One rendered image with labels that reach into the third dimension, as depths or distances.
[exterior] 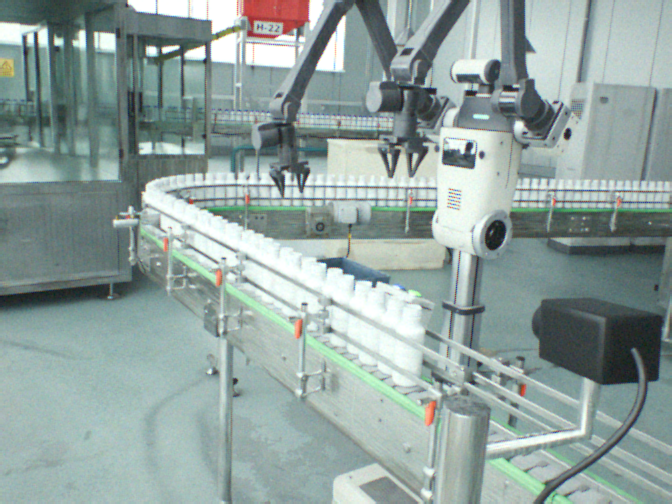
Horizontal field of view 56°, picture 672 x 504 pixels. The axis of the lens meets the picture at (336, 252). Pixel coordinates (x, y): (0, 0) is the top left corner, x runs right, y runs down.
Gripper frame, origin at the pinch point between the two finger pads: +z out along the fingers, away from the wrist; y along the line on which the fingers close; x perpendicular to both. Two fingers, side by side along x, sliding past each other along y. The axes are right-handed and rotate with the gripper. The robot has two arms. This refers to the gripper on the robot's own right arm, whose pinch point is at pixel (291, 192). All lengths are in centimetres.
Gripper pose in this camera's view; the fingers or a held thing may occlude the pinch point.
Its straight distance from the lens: 189.9
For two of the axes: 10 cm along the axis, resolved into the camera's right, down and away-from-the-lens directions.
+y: -8.3, 2.3, -5.1
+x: 5.5, 2.3, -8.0
